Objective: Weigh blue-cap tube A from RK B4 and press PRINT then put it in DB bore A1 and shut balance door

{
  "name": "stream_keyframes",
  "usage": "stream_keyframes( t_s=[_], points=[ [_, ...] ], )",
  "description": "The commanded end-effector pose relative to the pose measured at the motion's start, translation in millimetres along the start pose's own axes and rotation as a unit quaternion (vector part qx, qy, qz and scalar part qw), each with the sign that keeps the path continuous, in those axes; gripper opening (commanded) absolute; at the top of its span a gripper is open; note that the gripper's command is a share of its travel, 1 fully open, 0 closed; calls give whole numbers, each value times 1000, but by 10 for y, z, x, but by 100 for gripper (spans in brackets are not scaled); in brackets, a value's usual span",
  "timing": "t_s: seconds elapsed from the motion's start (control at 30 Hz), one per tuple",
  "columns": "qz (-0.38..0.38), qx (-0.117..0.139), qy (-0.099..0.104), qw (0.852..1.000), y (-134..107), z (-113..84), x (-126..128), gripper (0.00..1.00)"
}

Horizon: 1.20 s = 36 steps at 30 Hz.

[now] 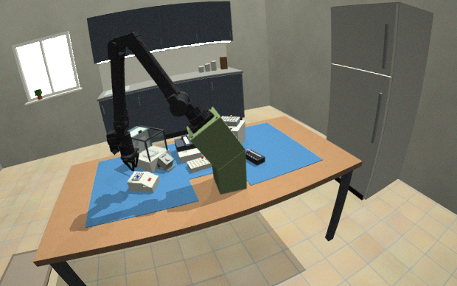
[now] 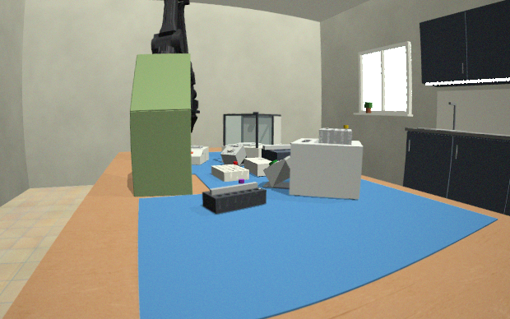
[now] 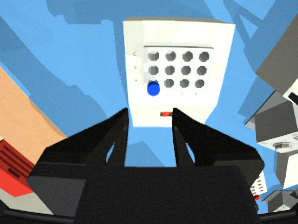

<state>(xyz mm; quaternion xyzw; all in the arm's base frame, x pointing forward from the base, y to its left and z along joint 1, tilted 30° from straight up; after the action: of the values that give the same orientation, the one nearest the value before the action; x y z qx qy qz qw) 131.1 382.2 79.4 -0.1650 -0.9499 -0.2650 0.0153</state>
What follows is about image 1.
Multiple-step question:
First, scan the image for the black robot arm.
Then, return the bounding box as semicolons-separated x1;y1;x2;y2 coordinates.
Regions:
106;31;214;156

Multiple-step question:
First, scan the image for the white block with rows of round holes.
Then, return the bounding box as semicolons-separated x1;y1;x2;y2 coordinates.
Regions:
127;172;160;192

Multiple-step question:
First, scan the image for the blue bench mat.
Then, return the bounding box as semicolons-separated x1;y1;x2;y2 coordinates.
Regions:
85;122;323;228

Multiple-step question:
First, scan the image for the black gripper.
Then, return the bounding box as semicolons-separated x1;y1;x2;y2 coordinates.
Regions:
120;142;139;171

